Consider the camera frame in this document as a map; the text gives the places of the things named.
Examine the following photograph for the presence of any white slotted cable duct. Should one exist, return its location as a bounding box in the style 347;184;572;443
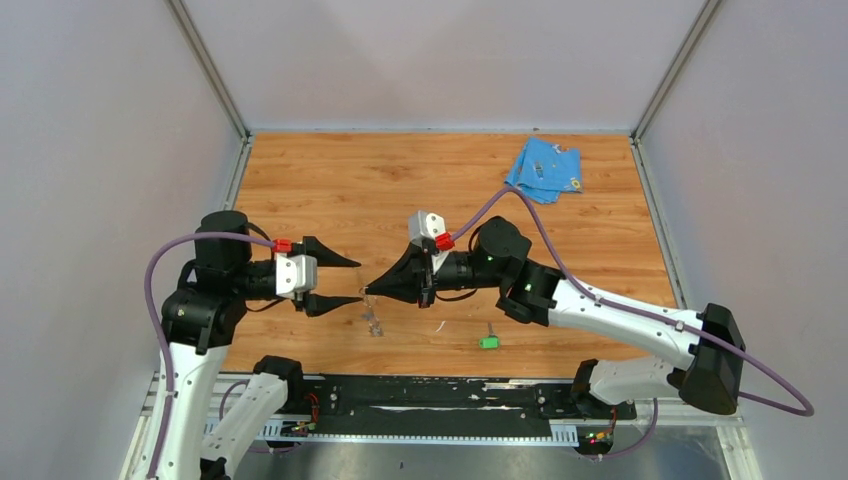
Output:
162;420;580;446

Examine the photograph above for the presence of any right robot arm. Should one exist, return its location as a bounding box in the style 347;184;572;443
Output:
365;212;745;418

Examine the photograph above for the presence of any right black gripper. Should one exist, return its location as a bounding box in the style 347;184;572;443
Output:
365;244;505;310

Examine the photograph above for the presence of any folded blue cloth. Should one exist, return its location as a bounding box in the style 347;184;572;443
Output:
504;137;584;204

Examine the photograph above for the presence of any key with green tag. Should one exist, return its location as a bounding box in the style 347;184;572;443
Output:
478;323;500;350

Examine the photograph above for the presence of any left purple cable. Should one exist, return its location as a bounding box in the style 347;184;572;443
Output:
143;231;294;480

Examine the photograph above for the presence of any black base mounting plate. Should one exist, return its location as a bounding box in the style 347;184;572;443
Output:
278;374;636;438

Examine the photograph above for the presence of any purple cable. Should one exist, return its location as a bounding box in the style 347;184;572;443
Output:
143;231;294;480
435;185;815;419

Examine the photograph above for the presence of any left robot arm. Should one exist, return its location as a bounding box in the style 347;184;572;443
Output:
132;210;355;479

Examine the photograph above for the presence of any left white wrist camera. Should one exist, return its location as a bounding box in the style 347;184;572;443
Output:
274;253;318;299

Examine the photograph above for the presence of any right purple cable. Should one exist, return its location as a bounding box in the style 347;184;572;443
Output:
435;185;815;419

